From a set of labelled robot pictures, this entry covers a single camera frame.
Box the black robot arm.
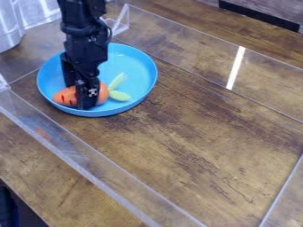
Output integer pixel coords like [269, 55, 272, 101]
[57, 0, 112, 109]

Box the clear acrylic barrier wall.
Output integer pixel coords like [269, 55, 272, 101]
[0, 0, 303, 227]

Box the blue round plastic tray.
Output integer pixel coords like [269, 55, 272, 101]
[36, 43, 157, 117]

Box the white checked curtain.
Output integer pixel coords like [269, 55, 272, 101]
[0, 0, 59, 53]

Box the dark baseboard strip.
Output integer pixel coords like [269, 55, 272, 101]
[219, 0, 299, 33]

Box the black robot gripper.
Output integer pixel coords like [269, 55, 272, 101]
[60, 29, 111, 110]

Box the orange toy carrot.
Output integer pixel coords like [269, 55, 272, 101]
[52, 73, 131, 107]

